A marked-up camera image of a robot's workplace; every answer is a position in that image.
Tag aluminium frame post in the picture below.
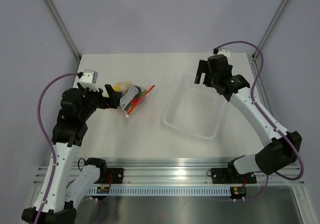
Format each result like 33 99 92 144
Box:
257 0 291 51
43 0 82 63

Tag clear zip bag orange zipper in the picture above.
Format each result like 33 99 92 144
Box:
117 84 156 118

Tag left aluminium frame post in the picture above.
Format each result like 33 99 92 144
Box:
43 0 82 63

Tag left small circuit board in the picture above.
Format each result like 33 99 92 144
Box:
96 186 110 195

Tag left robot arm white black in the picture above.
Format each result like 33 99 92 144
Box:
21 83 122 224

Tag white slotted cable duct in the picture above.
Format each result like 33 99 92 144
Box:
86 186 231 197

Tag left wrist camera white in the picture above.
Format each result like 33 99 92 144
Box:
78 69 99 92

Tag small circuit board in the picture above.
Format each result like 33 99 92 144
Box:
230 186 247 198
96 186 110 195

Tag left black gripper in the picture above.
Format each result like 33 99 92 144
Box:
77 82 122 121

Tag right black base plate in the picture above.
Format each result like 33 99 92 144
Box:
206 167 257 185

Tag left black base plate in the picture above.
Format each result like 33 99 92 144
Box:
94 167 125 185

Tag right aluminium frame post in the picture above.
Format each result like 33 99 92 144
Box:
257 0 291 51

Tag aluminium mounting rail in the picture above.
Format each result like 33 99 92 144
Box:
33 157 305 187

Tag white plastic perforated basket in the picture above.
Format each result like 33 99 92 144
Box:
162 74 226 140

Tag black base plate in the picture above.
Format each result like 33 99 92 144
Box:
94 167 125 185
206 167 257 185

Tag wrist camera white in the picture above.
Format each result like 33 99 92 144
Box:
213 48 231 58
78 69 99 92

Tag red dragon fruit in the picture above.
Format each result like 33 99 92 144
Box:
124 96 147 111

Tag yellow banana bunch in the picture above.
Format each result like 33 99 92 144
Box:
109 81 133 97

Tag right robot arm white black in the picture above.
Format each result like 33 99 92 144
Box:
194 54 302 182

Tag right small circuit board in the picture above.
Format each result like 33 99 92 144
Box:
230 186 247 198

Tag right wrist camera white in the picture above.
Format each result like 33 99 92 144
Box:
213 48 231 58

